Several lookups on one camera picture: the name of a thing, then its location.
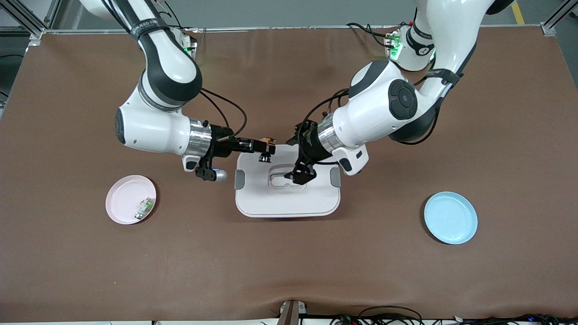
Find metal table edge bracket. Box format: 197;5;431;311
279;299;308;325

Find black left base cable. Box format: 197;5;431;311
347;22;409;48

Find black right base cable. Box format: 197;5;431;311
165;0;199;33

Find aluminium frame profile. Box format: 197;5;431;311
541;0;578;36
0;0;61;39

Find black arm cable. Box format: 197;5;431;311
298;68;461;146
102;0;248;138

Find black cable bundle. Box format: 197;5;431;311
330;306;578;325

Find brown table mat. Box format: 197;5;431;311
0;25;578;322

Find light blue round plate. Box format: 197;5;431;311
424;191;478;245

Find orange push-button switch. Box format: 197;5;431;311
258;136;275;163

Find white and green switch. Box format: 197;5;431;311
135;198;156;221

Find white lidded box grey latches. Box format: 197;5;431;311
234;144;341;218

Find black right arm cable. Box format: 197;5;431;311
102;0;248;138

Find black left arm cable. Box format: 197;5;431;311
298;68;461;146

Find black base cable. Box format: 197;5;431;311
347;22;409;48
165;0;199;33

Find pink round plate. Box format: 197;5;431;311
105;175;157;225

